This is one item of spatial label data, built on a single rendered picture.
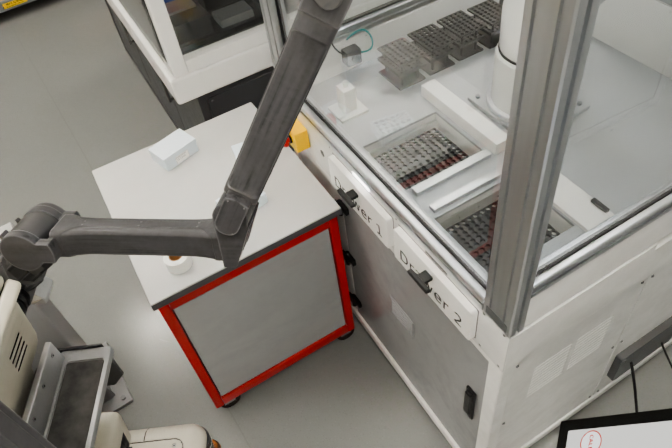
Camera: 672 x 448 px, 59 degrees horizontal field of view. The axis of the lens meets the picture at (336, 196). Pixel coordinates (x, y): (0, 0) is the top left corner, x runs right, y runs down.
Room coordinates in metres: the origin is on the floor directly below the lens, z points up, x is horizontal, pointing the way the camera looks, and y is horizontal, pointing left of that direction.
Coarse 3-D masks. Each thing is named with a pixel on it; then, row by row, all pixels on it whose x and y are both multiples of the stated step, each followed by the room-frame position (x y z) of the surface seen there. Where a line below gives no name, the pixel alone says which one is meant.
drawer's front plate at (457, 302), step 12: (396, 228) 0.91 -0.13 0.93; (396, 240) 0.90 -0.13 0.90; (408, 240) 0.87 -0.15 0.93; (396, 252) 0.90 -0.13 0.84; (408, 252) 0.85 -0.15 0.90; (420, 252) 0.83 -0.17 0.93; (408, 264) 0.85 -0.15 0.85; (420, 264) 0.81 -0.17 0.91; (432, 264) 0.79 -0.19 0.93; (432, 276) 0.77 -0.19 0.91; (444, 276) 0.75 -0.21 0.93; (444, 288) 0.73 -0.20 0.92; (456, 288) 0.72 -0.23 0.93; (444, 300) 0.73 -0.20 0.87; (456, 300) 0.69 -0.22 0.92; (444, 312) 0.73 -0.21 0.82; (456, 312) 0.69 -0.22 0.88; (468, 312) 0.66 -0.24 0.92; (456, 324) 0.69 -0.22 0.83; (468, 324) 0.65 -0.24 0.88; (468, 336) 0.65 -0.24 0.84
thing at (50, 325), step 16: (0, 240) 1.24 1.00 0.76; (32, 304) 1.08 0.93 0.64; (48, 304) 1.19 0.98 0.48; (32, 320) 1.06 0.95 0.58; (48, 320) 1.08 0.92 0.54; (64, 320) 1.21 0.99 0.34; (48, 336) 1.06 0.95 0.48; (64, 336) 1.09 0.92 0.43; (32, 368) 1.02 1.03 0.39; (112, 400) 1.06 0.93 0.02; (128, 400) 1.05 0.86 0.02
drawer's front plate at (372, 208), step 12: (336, 168) 1.15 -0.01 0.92; (336, 180) 1.16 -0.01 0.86; (348, 180) 1.10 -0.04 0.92; (360, 192) 1.04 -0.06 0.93; (360, 204) 1.05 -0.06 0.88; (372, 204) 1.00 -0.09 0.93; (360, 216) 1.06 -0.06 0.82; (372, 216) 1.00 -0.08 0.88; (384, 216) 0.95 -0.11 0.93; (372, 228) 1.00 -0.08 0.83; (384, 228) 0.95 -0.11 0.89; (384, 240) 0.95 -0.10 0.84
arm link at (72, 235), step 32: (224, 192) 0.68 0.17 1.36; (64, 224) 0.72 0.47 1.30; (96, 224) 0.71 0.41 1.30; (128, 224) 0.70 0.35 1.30; (160, 224) 0.69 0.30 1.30; (192, 224) 0.68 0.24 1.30; (32, 256) 0.68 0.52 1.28; (64, 256) 0.69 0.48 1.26; (192, 256) 0.65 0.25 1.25; (224, 256) 0.62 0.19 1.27
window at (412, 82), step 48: (288, 0) 1.36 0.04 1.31; (384, 0) 0.96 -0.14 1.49; (432, 0) 0.84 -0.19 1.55; (480, 0) 0.74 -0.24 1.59; (336, 48) 1.15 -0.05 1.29; (384, 48) 0.97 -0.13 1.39; (432, 48) 0.83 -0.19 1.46; (480, 48) 0.73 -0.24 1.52; (336, 96) 1.18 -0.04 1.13; (384, 96) 0.98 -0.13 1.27; (432, 96) 0.83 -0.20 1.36; (480, 96) 0.72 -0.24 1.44; (384, 144) 0.99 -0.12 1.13; (432, 144) 0.83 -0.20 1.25; (480, 144) 0.71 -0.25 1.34; (432, 192) 0.83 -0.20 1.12; (480, 192) 0.70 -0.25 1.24; (480, 240) 0.69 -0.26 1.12
